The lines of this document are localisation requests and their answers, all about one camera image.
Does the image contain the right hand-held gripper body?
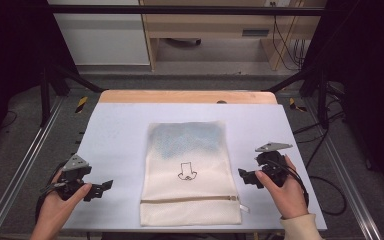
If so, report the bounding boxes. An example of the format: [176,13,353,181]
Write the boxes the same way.
[253,141,294,189]

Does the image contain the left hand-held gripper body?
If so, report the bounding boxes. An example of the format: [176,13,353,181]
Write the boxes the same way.
[39,153,94,202]

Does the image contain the white mesh laundry bag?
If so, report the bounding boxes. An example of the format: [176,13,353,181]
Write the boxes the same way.
[139,120,251,227]

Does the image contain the person's left hand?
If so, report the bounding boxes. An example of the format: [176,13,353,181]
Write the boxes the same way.
[35,170,93,234]

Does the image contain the person's right hand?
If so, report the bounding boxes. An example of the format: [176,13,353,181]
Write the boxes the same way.
[254,154,310,221]

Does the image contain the white table mat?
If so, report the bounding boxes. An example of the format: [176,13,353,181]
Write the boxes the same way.
[59,102,328,233]

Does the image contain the person's right cream sleeve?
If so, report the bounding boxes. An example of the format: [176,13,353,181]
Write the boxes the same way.
[279,213,324,240]

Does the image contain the black metal stand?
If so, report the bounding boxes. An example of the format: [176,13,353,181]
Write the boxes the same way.
[265,62,332,130]
[39,62,105,128]

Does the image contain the wooden table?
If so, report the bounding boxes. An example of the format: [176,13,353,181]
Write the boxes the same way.
[98,88,279,105]

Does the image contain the black curtain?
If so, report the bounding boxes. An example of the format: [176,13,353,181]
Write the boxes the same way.
[301,0,384,196]
[0,0,78,158]

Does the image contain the white cabinet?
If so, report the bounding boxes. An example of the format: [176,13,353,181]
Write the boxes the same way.
[47,0,151,67]

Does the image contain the wooden desk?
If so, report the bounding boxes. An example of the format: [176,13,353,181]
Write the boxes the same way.
[139,0,328,72]

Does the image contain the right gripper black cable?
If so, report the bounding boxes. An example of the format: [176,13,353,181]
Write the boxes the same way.
[266,159,310,208]

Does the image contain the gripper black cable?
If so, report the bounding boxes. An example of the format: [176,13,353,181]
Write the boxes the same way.
[34,161,68,224]
[266,159,310,208]

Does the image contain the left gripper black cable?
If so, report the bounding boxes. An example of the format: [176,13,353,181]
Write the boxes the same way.
[34,161,68,224]

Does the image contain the aluminium floor rail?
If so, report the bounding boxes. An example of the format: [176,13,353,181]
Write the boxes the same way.
[0,95,66,240]
[303,97,384,240]

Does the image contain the yellow-handled tool right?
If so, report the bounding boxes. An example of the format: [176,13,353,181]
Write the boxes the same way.
[287,97,308,114]

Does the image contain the yellow-handled tool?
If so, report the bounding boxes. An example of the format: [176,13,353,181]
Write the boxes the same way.
[287,97,308,114]
[74,95,90,115]

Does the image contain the yellow-handled tool left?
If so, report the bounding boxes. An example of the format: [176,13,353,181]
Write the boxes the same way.
[74,95,90,115]

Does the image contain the thin black floor cable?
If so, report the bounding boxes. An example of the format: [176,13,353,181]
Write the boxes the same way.
[0,109,18,130]

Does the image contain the black hanging cables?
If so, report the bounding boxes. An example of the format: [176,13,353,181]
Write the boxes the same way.
[269,1,307,72]

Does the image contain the black horizontal frame bar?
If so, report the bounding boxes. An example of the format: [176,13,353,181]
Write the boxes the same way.
[45,4,328,17]

